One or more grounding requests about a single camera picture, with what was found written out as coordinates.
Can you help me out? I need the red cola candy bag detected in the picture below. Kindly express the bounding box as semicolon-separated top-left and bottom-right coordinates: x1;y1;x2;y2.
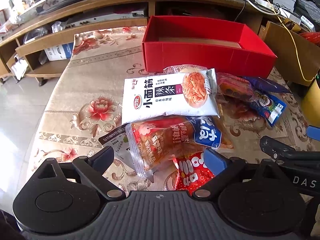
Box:
173;152;215;195

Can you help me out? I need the silver chicken snack pouch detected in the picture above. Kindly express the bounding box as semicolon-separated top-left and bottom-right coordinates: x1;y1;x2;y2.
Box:
98;124;135;170

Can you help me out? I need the blue-topped orange snack bag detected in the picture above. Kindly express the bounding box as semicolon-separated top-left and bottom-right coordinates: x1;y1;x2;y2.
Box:
125;115;234;178

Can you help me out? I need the dark blue wafer packet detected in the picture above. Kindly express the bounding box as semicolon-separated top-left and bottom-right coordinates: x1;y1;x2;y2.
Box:
244;76;291;93

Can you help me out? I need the white spicy strips packet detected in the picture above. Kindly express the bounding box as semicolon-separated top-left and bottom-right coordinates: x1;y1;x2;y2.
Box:
122;69;219;124

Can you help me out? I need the clear bread bun packet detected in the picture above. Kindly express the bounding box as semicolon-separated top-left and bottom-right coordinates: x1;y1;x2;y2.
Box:
163;64;208;74

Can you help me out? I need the yellow bucket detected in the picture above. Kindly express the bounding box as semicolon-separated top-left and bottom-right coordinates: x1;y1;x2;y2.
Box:
301;73;320;127

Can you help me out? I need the blue cartoon snack packet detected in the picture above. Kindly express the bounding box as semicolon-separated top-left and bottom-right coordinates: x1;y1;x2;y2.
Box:
249;89;286;127

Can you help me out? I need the floral beige tablecloth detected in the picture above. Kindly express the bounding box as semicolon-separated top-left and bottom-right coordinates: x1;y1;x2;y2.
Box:
26;25;316;198

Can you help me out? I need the brown cardboard box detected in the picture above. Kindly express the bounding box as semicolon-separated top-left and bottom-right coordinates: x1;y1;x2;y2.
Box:
259;21;320;87

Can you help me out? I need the clear red-print snack pack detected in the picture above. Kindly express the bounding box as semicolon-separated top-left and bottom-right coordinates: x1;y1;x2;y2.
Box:
216;72;255;102

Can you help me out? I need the white power strip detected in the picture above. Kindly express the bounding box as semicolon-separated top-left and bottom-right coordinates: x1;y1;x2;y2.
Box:
300;15;316;32

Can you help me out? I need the white blue carton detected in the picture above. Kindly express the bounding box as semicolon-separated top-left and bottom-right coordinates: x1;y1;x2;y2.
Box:
44;42;73;61

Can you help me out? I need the red cardboard box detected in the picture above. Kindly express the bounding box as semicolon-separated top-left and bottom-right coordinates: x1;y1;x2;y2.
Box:
142;16;277;78

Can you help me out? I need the wooden TV stand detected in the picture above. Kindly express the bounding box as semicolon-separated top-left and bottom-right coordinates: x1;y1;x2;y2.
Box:
1;0;265;85

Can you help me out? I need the silver media player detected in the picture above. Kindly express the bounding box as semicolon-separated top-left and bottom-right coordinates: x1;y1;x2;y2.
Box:
65;11;146;29

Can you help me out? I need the yellow cable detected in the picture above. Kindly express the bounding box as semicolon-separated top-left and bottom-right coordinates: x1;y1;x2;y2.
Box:
212;0;315;82

